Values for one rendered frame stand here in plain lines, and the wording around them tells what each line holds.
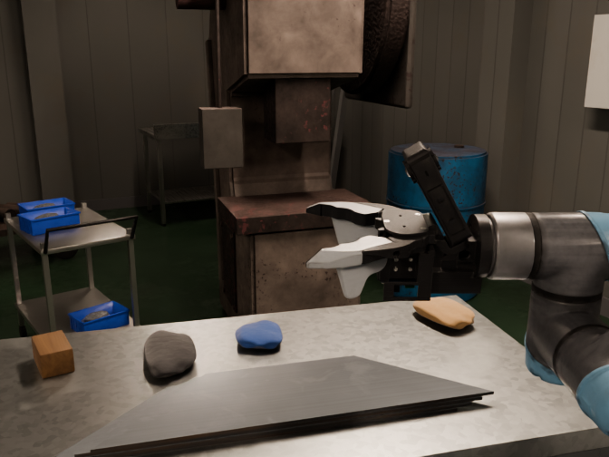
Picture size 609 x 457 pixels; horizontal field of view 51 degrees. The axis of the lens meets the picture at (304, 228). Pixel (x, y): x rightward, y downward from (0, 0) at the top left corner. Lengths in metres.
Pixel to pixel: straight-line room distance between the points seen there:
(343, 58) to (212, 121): 0.73
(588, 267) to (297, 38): 2.59
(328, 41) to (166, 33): 4.15
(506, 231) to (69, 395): 0.84
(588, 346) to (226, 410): 0.62
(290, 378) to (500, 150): 3.82
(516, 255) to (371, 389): 0.52
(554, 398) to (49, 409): 0.89
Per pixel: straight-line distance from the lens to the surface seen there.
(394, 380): 1.19
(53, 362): 1.32
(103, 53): 7.10
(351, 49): 3.29
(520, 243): 0.71
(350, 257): 0.64
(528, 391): 1.26
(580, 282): 0.74
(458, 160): 4.17
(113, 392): 1.24
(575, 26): 4.63
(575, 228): 0.73
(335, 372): 1.21
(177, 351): 1.29
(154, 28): 7.21
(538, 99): 4.81
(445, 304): 1.50
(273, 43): 3.16
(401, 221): 0.70
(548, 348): 0.74
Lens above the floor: 1.64
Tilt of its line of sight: 15 degrees down
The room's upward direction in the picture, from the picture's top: straight up
